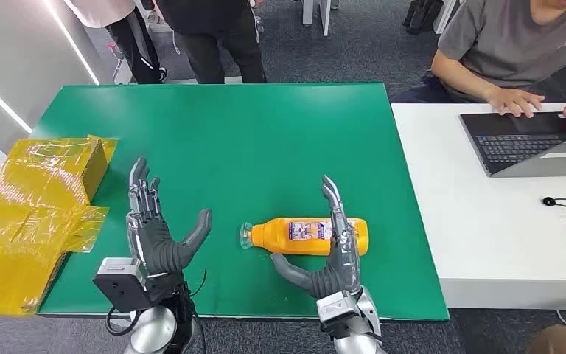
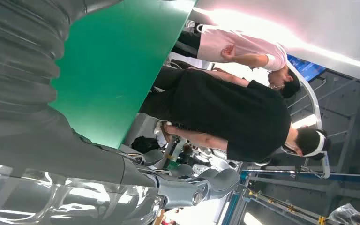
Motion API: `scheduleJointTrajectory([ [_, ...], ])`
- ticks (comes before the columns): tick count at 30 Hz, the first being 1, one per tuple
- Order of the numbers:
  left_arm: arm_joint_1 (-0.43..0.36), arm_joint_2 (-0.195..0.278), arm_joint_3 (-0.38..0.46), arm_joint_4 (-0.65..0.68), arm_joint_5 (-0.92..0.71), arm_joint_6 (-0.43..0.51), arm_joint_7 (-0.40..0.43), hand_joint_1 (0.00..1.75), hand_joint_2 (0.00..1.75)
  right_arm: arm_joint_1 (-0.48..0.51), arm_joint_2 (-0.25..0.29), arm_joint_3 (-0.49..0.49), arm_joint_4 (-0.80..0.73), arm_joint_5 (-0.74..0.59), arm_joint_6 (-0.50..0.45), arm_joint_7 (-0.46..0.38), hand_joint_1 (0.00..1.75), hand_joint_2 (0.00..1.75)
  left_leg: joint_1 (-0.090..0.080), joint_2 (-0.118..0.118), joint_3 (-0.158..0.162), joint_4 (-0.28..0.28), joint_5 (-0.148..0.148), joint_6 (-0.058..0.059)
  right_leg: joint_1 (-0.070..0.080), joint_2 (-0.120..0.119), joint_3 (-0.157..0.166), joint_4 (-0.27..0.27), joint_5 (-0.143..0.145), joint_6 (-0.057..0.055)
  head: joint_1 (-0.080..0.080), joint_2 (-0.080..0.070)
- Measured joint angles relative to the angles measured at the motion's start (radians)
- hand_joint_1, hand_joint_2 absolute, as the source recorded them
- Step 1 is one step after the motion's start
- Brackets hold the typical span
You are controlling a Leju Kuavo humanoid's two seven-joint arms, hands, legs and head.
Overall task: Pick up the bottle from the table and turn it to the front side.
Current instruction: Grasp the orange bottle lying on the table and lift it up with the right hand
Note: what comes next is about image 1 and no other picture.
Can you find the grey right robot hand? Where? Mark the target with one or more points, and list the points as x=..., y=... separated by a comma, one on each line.
x=341, y=264

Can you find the person's right hand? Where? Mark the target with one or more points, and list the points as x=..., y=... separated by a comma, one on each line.
x=515, y=101

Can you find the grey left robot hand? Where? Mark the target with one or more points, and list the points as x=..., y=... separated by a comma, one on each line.
x=158, y=244

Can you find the orange plastic bottle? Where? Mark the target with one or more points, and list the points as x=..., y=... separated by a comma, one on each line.
x=273, y=237

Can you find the person's right forearm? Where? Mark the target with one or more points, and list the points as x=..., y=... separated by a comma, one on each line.
x=463, y=80

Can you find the dark grey laptop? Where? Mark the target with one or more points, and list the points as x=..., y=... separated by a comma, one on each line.
x=517, y=144

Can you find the person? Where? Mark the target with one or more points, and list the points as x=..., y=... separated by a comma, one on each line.
x=507, y=44
x=214, y=39
x=131, y=44

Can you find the green table mat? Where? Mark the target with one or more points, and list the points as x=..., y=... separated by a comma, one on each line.
x=244, y=146

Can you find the white desk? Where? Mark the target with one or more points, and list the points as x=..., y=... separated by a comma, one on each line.
x=483, y=234

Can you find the yellow taped cardboard box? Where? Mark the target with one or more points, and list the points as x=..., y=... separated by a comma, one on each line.
x=24, y=215

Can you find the white stand base bar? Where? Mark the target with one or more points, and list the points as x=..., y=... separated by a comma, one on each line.
x=178, y=80

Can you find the white stand with red mark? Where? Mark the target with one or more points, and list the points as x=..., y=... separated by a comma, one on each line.
x=123, y=71

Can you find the white furniture leg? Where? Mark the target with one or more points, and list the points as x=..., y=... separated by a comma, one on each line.
x=323, y=14

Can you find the brown rounded object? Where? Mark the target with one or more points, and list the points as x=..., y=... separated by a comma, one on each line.
x=561, y=342

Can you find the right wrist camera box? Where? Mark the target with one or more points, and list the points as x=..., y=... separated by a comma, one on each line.
x=336, y=308

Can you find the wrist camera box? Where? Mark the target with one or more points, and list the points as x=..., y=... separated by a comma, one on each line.
x=119, y=286
x=336, y=308

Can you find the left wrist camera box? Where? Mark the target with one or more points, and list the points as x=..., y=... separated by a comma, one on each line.
x=119, y=286

